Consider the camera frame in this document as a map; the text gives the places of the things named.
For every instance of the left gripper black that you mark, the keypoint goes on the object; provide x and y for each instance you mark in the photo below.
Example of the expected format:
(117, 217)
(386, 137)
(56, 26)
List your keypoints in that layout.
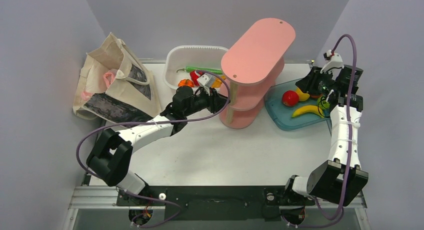
(215, 100)

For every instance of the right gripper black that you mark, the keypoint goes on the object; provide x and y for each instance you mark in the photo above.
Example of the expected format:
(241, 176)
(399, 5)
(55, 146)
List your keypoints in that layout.
(308, 84)

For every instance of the pink three-tier shelf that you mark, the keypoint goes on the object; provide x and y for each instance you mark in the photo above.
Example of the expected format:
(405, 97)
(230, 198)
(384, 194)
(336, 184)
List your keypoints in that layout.
(251, 66)

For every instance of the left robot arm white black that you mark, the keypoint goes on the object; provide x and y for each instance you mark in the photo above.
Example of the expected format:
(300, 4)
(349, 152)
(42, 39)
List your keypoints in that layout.
(111, 155)

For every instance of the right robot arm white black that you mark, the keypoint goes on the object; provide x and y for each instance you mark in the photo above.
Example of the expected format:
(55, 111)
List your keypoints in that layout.
(340, 178)

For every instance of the yellow lemon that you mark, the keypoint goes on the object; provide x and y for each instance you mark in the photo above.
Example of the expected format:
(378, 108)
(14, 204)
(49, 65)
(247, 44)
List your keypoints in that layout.
(301, 95)

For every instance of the green apple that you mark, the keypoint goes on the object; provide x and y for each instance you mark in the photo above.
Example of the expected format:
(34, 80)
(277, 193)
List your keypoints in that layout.
(322, 103)

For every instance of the yellow banana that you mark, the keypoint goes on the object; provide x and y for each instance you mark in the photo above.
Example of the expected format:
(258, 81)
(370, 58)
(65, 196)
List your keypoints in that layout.
(314, 109)

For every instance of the red apple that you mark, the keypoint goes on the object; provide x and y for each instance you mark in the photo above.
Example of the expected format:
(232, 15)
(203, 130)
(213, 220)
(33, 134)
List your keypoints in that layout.
(290, 98)

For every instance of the red bell pepper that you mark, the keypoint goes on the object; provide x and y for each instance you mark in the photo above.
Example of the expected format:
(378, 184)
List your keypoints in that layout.
(194, 75)

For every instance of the small orange pumpkin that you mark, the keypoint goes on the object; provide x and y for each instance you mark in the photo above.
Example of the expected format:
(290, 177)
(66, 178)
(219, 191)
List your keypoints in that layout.
(186, 82)

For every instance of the white plastic tub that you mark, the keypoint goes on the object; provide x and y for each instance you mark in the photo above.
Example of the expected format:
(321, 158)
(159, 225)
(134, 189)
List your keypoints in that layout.
(200, 56)

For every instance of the teal plastic tray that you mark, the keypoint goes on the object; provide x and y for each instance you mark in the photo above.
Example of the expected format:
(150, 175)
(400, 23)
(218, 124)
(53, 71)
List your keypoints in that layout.
(282, 114)

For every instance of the beige canvas tote bag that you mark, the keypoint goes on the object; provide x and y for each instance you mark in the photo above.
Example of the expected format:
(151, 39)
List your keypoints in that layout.
(115, 86)

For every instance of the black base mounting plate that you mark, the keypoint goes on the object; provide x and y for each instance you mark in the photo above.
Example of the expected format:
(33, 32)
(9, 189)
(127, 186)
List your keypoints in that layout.
(216, 202)

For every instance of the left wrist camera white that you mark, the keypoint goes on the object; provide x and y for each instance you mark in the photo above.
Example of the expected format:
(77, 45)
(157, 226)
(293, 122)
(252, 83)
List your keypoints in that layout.
(206, 81)

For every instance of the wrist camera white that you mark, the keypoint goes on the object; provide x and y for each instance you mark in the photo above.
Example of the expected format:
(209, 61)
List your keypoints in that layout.
(206, 81)
(333, 61)

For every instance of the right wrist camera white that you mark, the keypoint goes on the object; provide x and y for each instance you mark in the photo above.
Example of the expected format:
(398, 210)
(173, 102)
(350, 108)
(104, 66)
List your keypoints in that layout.
(333, 61)

